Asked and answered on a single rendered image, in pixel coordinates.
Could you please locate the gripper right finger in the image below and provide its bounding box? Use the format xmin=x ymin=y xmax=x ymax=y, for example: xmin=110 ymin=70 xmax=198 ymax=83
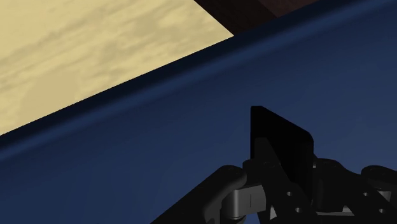
xmin=313 ymin=157 xmax=397 ymax=224

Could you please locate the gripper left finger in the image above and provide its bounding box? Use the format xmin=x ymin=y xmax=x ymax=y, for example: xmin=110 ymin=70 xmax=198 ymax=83
xmin=151 ymin=137 xmax=313 ymax=224

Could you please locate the black rectangular slab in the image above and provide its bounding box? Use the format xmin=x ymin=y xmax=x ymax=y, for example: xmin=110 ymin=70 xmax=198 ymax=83
xmin=249 ymin=105 xmax=315 ymax=202

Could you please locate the dark blue sofa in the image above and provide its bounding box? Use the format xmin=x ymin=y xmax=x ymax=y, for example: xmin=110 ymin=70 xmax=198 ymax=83
xmin=0 ymin=0 xmax=397 ymax=224

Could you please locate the dark brown robot stand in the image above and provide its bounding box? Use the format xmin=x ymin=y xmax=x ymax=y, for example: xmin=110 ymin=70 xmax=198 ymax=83
xmin=193 ymin=0 xmax=320 ymax=36

